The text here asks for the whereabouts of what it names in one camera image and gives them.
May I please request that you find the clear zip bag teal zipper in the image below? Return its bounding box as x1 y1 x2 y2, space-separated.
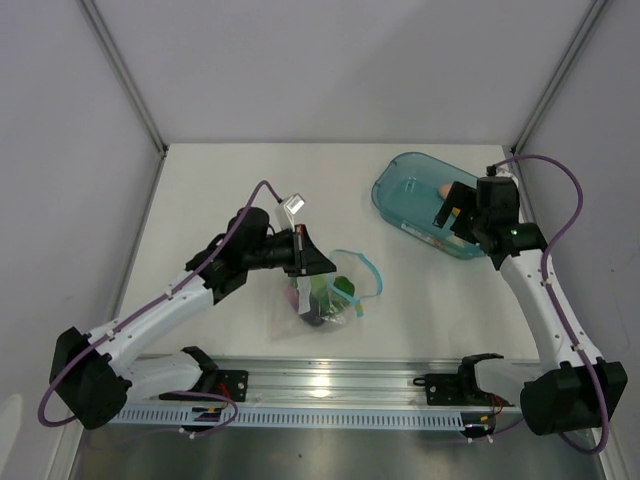
266 249 384 341

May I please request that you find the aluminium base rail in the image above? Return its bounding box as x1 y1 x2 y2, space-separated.
64 354 616 413

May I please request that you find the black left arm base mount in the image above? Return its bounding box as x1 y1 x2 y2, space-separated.
181 346 249 402

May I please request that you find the teal plastic tray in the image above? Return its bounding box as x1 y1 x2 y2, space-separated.
371 152 484 260

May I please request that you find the purple toy eggplant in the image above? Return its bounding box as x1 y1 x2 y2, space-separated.
285 284 347 328

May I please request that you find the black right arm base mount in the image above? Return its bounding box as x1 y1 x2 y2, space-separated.
412 353 512 407

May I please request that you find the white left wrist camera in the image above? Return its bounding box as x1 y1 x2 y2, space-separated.
274 193 305 230

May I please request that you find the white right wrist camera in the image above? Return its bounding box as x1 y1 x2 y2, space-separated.
485 165 519 186

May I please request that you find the white slotted cable duct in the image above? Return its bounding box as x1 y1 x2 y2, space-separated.
110 404 466 431

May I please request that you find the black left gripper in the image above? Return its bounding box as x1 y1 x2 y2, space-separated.
244 224 336 277

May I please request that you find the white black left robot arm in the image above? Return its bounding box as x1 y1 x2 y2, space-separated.
46 207 337 430

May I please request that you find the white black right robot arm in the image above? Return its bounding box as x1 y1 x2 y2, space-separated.
434 176 628 438

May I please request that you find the pink toy egg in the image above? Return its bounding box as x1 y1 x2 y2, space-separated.
438 184 452 199

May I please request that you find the green toy bell pepper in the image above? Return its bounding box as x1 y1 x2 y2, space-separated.
333 276 356 297

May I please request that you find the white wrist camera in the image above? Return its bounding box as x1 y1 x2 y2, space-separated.
274 193 305 230
485 165 519 186

